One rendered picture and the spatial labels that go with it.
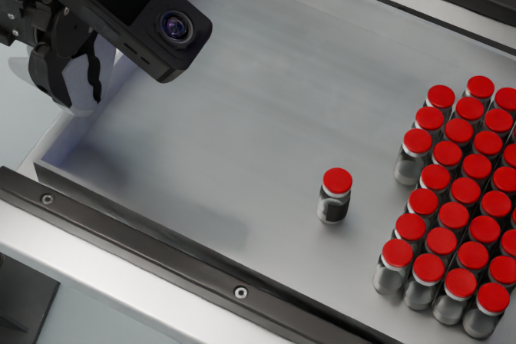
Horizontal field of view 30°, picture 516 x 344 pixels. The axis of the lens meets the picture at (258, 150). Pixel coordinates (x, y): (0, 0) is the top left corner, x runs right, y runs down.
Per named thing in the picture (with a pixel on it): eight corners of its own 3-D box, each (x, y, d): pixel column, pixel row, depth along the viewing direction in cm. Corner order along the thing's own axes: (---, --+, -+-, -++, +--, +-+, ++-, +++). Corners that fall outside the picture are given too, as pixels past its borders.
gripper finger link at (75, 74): (34, 87, 72) (12, 4, 65) (101, 117, 71) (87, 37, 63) (10, 116, 71) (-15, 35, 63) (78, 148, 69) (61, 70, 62)
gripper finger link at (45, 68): (74, 66, 67) (57, -20, 60) (96, 75, 67) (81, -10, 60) (36, 114, 65) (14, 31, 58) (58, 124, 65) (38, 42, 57)
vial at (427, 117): (438, 147, 74) (449, 112, 70) (427, 168, 73) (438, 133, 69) (411, 135, 74) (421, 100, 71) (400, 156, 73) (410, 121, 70)
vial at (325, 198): (351, 206, 71) (358, 176, 67) (339, 229, 70) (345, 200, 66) (324, 194, 71) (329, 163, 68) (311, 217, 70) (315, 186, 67)
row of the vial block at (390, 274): (485, 117, 76) (500, 81, 72) (395, 302, 67) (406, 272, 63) (459, 105, 76) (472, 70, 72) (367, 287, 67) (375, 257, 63)
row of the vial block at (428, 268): (512, 128, 75) (528, 93, 71) (425, 315, 66) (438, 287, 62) (486, 117, 76) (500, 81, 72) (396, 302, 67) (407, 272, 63)
